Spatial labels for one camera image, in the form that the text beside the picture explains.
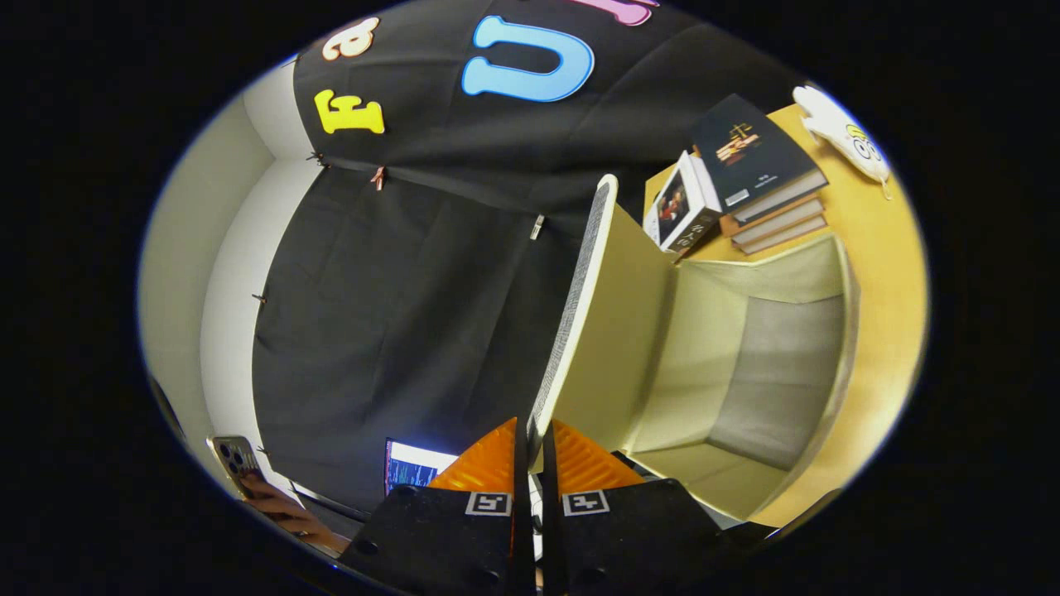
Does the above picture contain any white plush toy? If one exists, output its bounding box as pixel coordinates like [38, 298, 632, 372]
[793, 84, 894, 199]

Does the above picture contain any black backdrop cloth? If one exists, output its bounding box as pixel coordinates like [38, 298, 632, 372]
[251, 0, 806, 516]

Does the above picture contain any brown cover book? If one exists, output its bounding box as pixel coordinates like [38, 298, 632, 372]
[733, 215, 829, 256]
[719, 195, 826, 238]

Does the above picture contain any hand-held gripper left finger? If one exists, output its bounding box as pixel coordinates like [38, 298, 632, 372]
[338, 416, 536, 596]

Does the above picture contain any white cover book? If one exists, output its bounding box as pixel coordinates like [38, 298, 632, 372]
[643, 151, 723, 254]

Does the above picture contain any grey fabric storage box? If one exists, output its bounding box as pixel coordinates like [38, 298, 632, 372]
[528, 174, 862, 525]

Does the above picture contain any smartphone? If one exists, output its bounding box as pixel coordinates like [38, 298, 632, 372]
[207, 435, 267, 500]

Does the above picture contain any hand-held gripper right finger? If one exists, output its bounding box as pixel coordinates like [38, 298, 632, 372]
[541, 418, 746, 596]

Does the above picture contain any dark cover book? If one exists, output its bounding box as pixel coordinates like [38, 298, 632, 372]
[691, 94, 829, 224]

